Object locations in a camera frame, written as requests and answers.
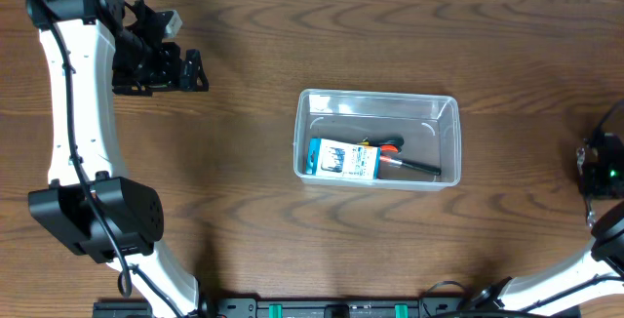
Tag black yellow screwdriver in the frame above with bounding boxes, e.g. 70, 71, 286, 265
360, 137, 405, 147

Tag clear plastic container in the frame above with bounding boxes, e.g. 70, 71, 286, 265
293, 89, 462, 191

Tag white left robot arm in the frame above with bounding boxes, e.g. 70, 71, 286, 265
26, 0, 215, 317

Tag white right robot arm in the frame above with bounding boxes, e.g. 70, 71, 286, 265
464, 130, 623, 316

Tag silver wrench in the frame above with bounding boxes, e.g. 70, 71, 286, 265
576, 147, 596, 228

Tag blue white box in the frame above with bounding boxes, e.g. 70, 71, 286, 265
305, 139, 381, 180

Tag red handled pliers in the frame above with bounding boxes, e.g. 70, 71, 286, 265
380, 144, 401, 153

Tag small claw hammer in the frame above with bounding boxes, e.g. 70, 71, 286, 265
380, 155, 442, 176

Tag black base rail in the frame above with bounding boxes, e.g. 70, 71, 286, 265
92, 296, 581, 318

